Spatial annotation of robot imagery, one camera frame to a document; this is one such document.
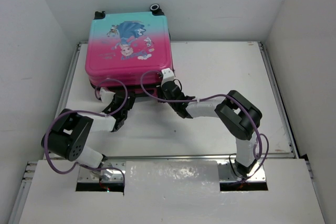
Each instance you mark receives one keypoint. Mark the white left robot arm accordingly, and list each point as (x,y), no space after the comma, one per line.
(68,135)

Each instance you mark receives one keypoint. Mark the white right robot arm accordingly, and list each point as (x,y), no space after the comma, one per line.
(239,115)

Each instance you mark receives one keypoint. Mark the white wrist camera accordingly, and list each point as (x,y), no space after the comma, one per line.
(106,96)
(167,75)

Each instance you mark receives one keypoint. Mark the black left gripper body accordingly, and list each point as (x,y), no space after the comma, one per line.
(132,100)

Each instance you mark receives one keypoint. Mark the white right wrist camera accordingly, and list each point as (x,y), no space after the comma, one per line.
(167,75)

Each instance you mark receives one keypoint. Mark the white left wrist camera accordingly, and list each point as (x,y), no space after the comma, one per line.
(106,96)

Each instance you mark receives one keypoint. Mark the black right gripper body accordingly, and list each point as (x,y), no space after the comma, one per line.
(174,105)

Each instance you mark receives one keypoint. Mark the pink teal suitcase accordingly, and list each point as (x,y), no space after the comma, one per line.
(129,50)

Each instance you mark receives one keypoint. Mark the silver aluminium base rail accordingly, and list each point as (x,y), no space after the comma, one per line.
(179,168)

